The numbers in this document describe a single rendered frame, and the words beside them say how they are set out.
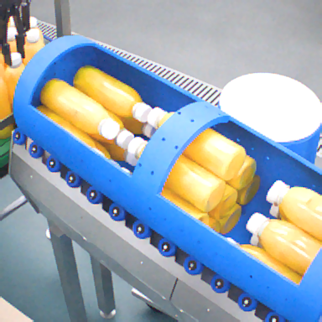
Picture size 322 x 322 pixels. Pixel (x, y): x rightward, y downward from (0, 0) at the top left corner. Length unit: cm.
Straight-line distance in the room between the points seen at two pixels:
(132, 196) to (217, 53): 248
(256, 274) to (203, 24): 295
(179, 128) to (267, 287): 35
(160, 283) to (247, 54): 245
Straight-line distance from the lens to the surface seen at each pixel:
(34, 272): 256
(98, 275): 216
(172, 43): 376
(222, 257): 117
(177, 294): 141
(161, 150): 121
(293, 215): 116
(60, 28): 212
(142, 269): 145
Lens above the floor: 202
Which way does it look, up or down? 43 degrees down
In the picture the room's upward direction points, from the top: straight up
